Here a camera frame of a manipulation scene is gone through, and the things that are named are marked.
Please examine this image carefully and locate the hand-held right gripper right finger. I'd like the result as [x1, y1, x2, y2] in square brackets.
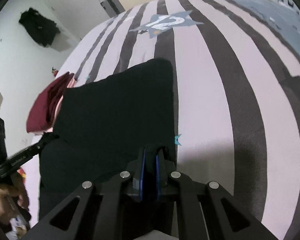
[155, 149, 278, 240]

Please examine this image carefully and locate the black printed t-shirt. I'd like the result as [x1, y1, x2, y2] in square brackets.
[37, 58, 178, 230]

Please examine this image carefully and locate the pile of papers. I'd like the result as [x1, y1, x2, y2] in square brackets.
[5, 215, 32, 238]

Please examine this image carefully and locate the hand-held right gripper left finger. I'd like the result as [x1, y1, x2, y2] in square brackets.
[30, 147, 147, 240]

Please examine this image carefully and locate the bed with striped star sheet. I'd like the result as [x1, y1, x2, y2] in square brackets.
[27, 0, 300, 240]

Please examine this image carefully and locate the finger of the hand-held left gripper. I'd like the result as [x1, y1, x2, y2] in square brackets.
[27, 132, 59, 161]

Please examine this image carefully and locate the person's left hand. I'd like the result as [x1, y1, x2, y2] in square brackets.
[0, 170, 31, 224]

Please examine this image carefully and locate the cluster of small devices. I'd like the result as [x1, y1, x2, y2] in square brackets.
[272, 0, 295, 7]

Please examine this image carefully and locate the maroon folded garment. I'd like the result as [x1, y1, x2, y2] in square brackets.
[26, 72, 75, 133]

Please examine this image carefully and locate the black hanging jacket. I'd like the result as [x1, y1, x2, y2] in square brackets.
[18, 8, 61, 47]

